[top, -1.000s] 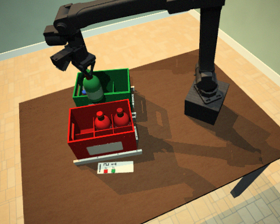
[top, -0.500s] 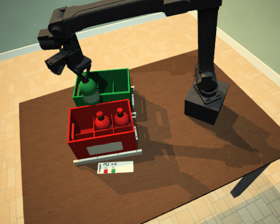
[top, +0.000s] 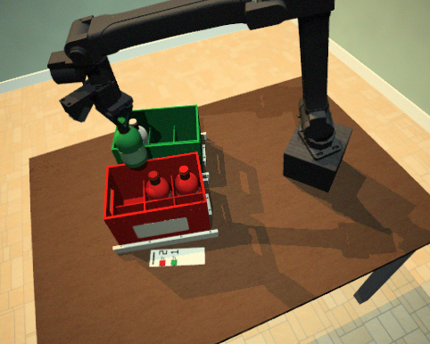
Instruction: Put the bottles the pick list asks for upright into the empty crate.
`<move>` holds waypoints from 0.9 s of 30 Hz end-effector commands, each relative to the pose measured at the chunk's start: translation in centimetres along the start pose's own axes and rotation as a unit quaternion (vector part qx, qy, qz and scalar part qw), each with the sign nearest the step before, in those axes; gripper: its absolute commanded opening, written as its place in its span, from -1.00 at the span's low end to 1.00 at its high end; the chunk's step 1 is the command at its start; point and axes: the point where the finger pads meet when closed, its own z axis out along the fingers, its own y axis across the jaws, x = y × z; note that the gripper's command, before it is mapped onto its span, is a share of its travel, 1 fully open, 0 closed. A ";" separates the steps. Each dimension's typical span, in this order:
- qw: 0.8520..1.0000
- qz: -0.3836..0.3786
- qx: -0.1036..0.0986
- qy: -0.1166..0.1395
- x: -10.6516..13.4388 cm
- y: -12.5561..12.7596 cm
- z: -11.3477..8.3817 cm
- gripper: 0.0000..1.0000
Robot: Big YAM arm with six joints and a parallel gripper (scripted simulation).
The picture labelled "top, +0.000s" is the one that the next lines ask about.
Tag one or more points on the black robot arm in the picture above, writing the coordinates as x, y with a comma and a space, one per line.
87, 47

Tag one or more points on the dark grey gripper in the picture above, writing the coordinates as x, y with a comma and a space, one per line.
115, 111

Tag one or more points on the white paper pick list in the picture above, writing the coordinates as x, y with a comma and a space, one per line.
177, 257

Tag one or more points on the green bottle crate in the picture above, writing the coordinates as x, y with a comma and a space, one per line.
160, 123

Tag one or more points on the white bottle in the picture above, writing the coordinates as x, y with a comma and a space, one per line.
142, 131

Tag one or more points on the red crate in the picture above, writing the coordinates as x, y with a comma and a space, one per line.
133, 218

